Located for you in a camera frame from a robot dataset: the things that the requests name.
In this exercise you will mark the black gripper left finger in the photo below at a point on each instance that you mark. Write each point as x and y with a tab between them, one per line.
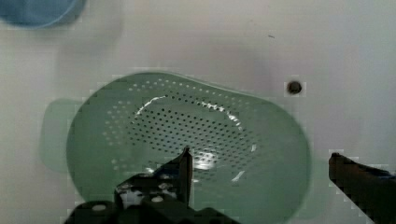
171	179

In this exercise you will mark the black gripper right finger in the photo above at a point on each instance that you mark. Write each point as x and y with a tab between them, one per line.
372	190

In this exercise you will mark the green plastic strainer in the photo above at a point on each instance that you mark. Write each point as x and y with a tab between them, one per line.
251	159

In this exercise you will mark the blue bowl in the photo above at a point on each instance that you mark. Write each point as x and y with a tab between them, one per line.
36	14

